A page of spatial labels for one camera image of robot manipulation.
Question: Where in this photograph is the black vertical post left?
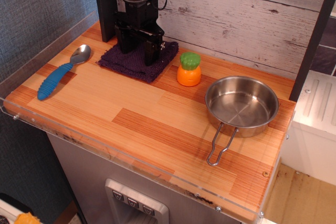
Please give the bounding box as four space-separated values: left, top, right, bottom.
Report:
96 0 118 42

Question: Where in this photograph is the clear acrylic table guard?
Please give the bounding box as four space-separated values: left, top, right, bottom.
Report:
2 13 295 223

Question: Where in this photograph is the black vertical post right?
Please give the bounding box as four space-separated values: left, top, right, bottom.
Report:
289 0 335 102

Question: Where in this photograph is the orange black object corner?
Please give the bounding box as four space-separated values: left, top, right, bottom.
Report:
1 213 41 224

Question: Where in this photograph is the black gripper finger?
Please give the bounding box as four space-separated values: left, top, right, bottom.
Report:
144 37 163 66
115 24 142 54

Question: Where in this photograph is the grey toy fridge cabinet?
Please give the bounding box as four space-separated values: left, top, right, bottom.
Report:
47 133 238 223

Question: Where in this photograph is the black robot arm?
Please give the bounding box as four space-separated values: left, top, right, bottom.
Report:
115 0 167 66

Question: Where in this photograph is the stainless steel pot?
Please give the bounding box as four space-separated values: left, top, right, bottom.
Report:
205 76 279 166

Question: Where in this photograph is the black vertical post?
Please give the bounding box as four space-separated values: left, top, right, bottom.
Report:
289 0 335 102
96 0 118 42

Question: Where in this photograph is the orange toy carrot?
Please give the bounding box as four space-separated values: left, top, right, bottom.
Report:
176 52 202 87

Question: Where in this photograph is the blue handled metal spoon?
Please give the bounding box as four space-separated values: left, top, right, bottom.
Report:
37 45 91 101

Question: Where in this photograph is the silver dispenser button panel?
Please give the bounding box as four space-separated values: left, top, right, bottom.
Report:
104 178 170 223

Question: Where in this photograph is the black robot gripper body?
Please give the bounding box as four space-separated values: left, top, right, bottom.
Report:
115 0 164 42

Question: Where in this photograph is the dark purple cloth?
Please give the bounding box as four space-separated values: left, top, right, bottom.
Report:
97 41 179 83

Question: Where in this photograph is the white toy sink unit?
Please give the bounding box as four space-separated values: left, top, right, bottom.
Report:
280 71 335 185

